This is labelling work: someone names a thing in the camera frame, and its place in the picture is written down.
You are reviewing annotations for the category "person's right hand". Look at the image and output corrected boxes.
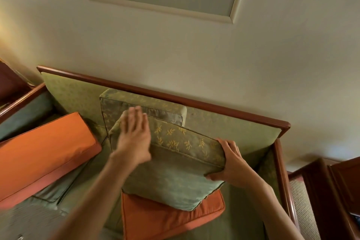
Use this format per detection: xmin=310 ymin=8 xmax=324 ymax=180
xmin=205 ymin=138 xmax=261 ymax=191

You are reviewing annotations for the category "person's left hand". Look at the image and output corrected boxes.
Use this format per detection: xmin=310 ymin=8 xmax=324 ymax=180
xmin=111 ymin=105 xmax=152 ymax=167

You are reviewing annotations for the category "wooden glass-top side table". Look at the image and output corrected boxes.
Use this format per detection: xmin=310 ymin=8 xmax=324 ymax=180
xmin=286 ymin=157 xmax=360 ymax=240

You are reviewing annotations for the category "orange cushion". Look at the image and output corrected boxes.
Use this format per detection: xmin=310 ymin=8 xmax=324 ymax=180
xmin=121 ymin=189 xmax=225 ymax=240
xmin=0 ymin=112 xmax=102 ymax=209

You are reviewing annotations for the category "person's left forearm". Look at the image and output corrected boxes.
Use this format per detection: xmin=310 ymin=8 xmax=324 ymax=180
xmin=52 ymin=152 xmax=135 ymax=240

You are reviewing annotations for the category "green patterned cushion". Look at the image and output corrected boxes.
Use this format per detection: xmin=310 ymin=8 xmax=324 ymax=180
xmin=108 ymin=113 xmax=227 ymax=212
xmin=99 ymin=88 xmax=188 ymax=142

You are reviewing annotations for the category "green sofa with wooden frame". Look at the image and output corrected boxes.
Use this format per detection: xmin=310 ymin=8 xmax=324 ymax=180
xmin=0 ymin=65 xmax=300 ymax=240

